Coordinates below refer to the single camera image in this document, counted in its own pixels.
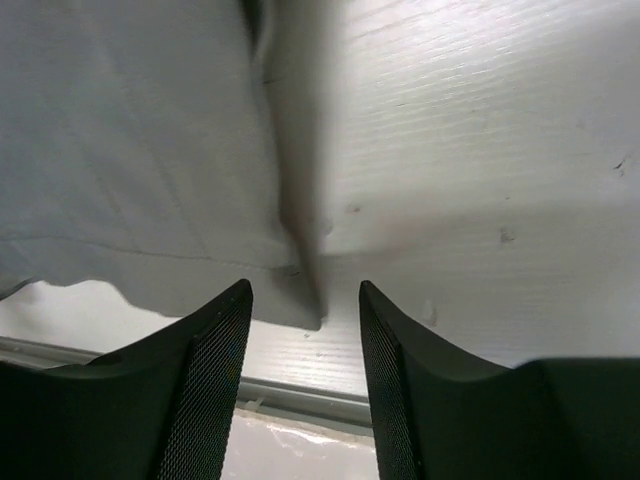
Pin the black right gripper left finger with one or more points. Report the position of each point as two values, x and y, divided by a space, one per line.
159 408

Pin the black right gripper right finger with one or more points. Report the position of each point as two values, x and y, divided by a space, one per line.
440 412

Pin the aluminium table edge rail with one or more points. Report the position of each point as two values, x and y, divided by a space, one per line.
253 394

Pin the grey pleated skirt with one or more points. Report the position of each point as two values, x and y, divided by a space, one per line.
137 148

